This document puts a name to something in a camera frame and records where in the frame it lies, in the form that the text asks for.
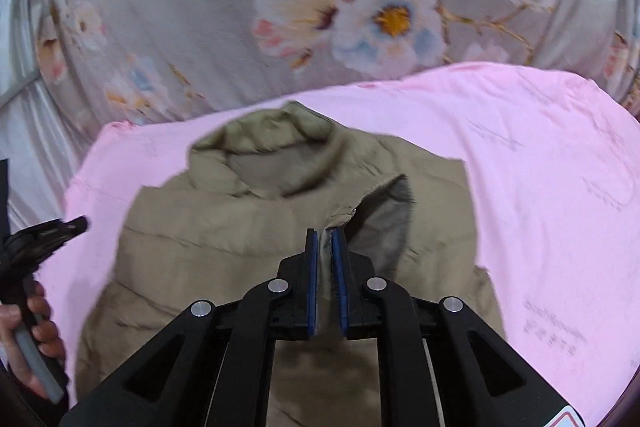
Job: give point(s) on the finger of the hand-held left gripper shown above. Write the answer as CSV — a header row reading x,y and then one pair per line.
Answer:
x,y
55,231

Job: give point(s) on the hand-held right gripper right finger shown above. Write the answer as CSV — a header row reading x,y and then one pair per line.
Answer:
x,y
340,287

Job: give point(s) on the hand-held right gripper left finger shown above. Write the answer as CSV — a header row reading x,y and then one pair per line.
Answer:
x,y
312,287

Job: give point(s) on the khaki puffer jacket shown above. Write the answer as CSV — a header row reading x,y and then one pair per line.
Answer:
x,y
240,232

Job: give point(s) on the person's left hand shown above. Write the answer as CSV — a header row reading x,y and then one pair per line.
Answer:
x,y
42,332

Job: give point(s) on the pale grey satin cloth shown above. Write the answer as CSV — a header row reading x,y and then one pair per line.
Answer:
x,y
35,147

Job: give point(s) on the pink bed sheet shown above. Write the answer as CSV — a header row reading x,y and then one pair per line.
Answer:
x,y
540,217

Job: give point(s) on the grey floral blanket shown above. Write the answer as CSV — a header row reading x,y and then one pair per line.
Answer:
x,y
215,27

